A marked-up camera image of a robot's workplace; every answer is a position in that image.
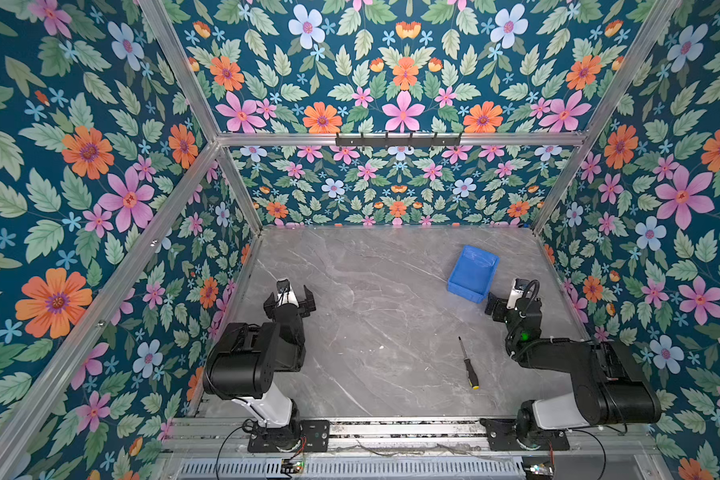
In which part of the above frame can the white slotted cable duct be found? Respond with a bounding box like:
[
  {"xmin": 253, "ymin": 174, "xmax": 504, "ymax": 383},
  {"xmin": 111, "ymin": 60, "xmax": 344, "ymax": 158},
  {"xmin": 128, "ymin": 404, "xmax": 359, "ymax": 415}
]
[{"xmin": 177, "ymin": 457, "xmax": 526, "ymax": 479}]

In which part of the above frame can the black yellow handled screwdriver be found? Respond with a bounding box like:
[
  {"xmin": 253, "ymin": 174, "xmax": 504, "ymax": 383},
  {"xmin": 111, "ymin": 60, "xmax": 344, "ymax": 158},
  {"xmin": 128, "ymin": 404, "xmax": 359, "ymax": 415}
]
[{"xmin": 458, "ymin": 337, "xmax": 480, "ymax": 390}]

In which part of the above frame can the black wall hook rail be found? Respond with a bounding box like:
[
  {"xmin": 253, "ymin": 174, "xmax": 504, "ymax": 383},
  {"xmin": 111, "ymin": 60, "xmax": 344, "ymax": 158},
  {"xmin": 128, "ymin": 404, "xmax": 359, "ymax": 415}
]
[{"xmin": 334, "ymin": 132, "xmax": 462, "ymax": 149}]

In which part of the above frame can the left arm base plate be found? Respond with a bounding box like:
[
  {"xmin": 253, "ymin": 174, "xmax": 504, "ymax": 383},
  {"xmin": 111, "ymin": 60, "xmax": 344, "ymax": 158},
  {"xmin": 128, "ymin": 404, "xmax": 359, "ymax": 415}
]
[{"xmin": 247, "ymin": 420, "xmax": 331, "ymax": 454}]

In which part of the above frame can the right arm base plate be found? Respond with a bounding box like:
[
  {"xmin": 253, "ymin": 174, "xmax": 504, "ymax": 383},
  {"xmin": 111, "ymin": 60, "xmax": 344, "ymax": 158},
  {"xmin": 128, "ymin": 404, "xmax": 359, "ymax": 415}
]
[{"xmin": 479, "ymin": 418, "xmax": 570, "ymax": 451}]

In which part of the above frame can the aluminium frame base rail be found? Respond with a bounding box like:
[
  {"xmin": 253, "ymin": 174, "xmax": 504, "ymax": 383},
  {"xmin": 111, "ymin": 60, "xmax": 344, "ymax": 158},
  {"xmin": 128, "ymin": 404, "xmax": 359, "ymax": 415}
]
[{"xmin": 163, "ymin": 417, "xmax": 659, "ymax": 455}]

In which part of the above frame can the blue plastic bin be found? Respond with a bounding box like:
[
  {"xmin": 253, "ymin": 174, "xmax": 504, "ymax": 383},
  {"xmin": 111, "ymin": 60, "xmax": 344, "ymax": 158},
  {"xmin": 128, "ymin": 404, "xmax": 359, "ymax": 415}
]
[{"xmin": 447, "ymin": 245, "xmax": 500, "ymax": 304}]

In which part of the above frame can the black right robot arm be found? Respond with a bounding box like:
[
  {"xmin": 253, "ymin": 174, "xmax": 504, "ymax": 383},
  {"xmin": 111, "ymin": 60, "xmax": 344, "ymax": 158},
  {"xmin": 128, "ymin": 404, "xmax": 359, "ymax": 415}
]
[{"xmin": 480, "ymin": 279, "xmax": 661, "ymax": 451}]

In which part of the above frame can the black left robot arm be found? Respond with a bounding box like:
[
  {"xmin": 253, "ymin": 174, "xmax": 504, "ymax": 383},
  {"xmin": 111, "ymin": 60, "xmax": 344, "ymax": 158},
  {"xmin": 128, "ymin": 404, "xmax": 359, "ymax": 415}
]
[{"xmin": 202, "ymin": 279, "xmax": 316, "ymax": 451}]

